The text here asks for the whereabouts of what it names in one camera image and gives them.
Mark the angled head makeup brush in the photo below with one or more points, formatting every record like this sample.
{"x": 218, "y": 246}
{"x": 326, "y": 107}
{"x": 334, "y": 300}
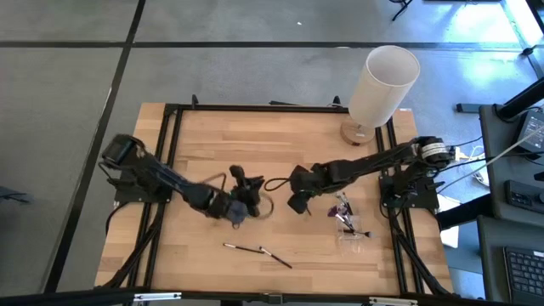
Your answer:
{"x": 346, "y": 222}

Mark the black controller box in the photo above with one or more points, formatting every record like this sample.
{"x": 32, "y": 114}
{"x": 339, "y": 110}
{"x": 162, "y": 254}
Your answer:
{"x": 523, "y": 193}

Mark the silver aluminium bracket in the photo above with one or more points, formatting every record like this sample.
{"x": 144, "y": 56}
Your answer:
{"x": 393, "y": 301}
{"x": 157, "y": 296}

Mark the white paper sheet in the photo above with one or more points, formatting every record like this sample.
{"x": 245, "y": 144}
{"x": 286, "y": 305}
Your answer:
{"x": 449, "y": 238}

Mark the white shade table lamp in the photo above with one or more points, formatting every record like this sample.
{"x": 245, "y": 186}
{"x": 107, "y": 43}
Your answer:
{"x": 382, "y": 93}

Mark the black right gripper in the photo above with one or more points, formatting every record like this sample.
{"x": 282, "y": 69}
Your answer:
{"x": 306, "y": 180}

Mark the dark tablet screen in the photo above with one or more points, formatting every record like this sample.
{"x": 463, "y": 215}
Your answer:
{"x": 533, "y": 132}

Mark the computer keyboard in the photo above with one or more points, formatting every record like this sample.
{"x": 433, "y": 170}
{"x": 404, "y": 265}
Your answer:
{"x": 525, "y": 272}

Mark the black aluminium table frame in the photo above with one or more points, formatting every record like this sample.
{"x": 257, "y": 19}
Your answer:
{"x": 263, "y": 108}

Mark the black brush with Solve print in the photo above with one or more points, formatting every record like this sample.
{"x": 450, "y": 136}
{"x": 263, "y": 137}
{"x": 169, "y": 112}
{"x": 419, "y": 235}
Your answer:
{"x": 278, "y": 258}

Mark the black stand legs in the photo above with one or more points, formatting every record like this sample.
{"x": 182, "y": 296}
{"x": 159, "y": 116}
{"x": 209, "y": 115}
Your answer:
{"x": 401, "y": 6}

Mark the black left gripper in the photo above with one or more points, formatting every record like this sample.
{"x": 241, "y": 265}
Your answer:
{"x": 219, "y": 202}

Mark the dark chair base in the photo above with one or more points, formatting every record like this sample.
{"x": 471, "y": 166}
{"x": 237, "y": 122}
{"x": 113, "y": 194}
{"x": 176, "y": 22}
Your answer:
{"x": 15, "y": 196}

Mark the dark grey desk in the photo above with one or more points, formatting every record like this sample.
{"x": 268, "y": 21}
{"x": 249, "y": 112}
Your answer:
{"x": 491, "y": 263}
{"x": 497, "y": 170}

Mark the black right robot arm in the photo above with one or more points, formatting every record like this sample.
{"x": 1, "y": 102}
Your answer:
{"x": 374, "y": 161}

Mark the clear acrylic brush holder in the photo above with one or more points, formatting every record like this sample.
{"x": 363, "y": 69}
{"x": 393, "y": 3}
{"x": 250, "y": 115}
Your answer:
{"x": 353, "y": 244}

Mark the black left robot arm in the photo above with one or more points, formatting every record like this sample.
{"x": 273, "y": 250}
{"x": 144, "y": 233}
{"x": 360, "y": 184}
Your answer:
{"x": 157, "y": 174}

